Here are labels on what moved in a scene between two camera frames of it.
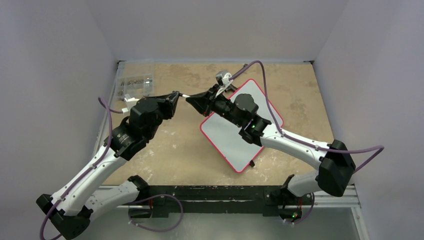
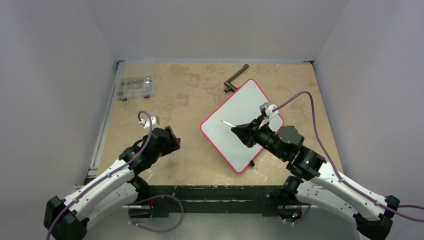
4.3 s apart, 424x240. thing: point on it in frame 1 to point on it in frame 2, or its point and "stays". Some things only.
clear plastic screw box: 138,86 stays
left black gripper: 168,102 to 172,144
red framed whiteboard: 237,150 stays
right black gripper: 210,101 to 251,133
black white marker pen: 184,95 to 228,124
